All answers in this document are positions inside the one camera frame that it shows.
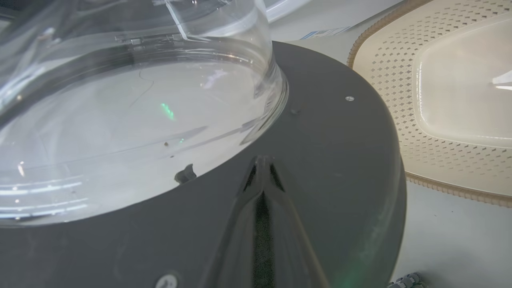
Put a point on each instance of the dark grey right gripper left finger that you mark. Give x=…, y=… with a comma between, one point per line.
x=232, y=256

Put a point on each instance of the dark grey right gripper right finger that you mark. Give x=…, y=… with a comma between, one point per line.
x=296, y=260

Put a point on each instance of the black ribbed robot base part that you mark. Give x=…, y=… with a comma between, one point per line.
x=404, y=280

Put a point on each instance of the beige perforated laundry basket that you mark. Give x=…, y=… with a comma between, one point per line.
x=400, y=100

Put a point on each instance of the blue energy label sticker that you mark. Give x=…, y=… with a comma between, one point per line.
x=324, y=32

